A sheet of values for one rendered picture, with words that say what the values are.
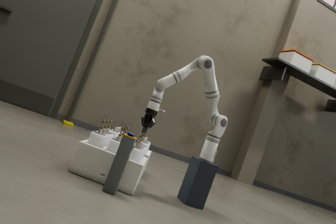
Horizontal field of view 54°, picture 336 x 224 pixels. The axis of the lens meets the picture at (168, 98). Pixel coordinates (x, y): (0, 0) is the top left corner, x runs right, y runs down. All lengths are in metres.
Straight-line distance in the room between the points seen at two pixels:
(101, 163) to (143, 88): 2.77
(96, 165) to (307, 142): 4.81
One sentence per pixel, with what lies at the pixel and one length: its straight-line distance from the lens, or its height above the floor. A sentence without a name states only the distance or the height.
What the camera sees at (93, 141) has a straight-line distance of 1.95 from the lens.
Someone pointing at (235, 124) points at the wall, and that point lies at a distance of 5.29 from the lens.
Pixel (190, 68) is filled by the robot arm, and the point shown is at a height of 0.83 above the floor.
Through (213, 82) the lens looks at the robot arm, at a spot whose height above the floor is 0.80.
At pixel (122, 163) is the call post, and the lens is 1.77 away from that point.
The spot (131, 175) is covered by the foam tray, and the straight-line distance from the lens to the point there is 1.91.
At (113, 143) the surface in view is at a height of 0.23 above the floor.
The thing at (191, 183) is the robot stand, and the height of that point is 0.14.
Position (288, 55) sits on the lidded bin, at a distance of 5.24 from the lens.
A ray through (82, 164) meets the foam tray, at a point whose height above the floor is 0.06.
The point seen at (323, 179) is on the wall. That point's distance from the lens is 6.70.
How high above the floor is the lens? 0.45
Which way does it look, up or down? 4 degrees up
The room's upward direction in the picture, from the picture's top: 21 degrees clockwise
